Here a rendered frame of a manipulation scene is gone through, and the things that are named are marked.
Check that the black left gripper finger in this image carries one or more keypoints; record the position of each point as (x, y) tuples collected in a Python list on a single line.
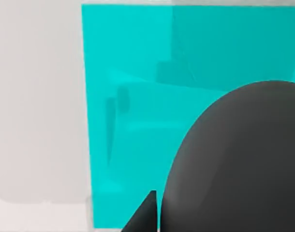
[(147, 213)]

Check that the dark grey rounded object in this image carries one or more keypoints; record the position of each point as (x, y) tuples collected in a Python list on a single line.
[(234, 164)]

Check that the turquoise flat mat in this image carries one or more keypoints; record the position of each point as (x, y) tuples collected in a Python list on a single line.
[(142, 96)]

